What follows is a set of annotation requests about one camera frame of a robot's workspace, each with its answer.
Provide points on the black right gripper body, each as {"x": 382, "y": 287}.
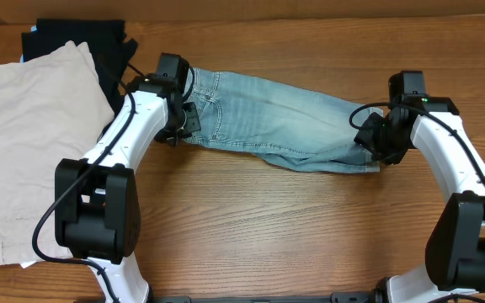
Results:
{"x": 369, "y": 134}

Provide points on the black folded garment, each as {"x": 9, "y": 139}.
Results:
{"x": 110, "y": 51}

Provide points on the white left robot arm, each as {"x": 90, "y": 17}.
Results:
{"x": 97, "y": 216}

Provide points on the beige folded shorts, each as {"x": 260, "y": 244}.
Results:
{"x": 51, "y": 108}

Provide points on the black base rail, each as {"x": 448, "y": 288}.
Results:
{"x": 259, "y": 299}

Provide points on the light blue denim shorts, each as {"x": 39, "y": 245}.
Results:
{"x": 294, "y": 128}

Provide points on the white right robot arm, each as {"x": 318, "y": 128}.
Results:
{"x": 454, "y": 262}

